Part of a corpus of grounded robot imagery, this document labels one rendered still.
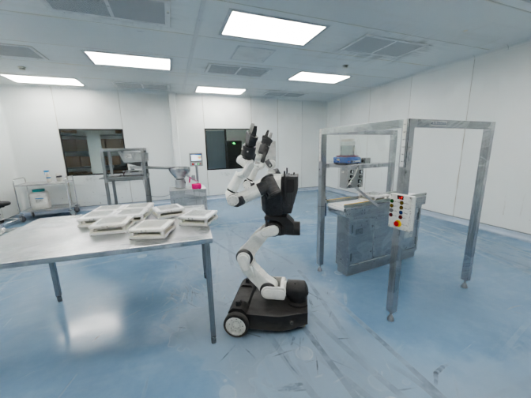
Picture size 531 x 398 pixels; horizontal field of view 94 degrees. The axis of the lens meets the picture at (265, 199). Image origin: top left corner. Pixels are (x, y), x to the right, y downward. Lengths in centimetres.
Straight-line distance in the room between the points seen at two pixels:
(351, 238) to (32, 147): 713
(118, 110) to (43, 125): 161
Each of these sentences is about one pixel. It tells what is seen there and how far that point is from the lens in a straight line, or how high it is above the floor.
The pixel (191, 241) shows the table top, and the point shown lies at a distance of 177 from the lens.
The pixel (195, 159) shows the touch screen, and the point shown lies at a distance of 490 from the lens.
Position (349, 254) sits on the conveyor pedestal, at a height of 27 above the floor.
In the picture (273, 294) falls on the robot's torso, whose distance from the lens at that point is 218.
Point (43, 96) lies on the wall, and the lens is 785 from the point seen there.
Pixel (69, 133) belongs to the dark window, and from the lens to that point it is 765.
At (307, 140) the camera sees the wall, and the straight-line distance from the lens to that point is 847.
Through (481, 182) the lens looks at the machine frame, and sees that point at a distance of 308.
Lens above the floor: 146
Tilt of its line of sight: 12 degrees down
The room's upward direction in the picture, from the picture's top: 1 degrees counter-clockwise
